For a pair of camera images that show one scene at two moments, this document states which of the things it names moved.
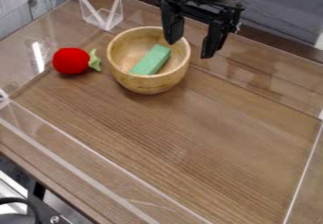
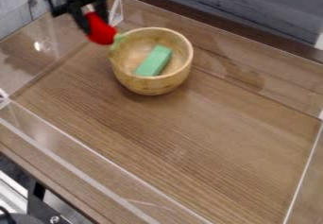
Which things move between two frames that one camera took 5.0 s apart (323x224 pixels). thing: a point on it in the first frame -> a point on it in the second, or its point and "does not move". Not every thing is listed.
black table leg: (35, 193) does not move
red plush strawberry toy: (73, 60) -> (100, 32)
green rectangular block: (152, 61) does not move
